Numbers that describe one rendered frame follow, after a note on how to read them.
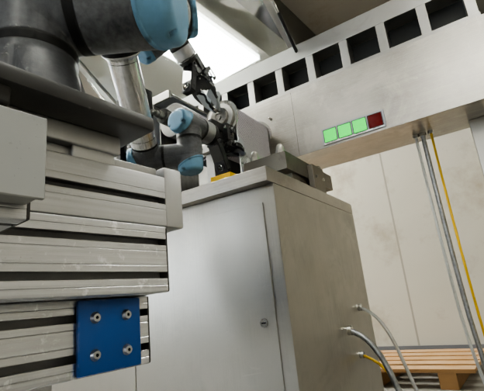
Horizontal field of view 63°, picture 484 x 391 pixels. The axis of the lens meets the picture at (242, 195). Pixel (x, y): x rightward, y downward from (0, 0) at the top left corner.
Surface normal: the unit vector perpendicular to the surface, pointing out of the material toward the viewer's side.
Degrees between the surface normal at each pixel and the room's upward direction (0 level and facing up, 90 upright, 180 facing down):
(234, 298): 90
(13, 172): 90
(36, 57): 73
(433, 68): 90
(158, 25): 155
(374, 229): 90
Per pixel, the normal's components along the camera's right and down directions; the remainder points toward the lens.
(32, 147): 0.78, -0.24
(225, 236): -0.55, -0.17
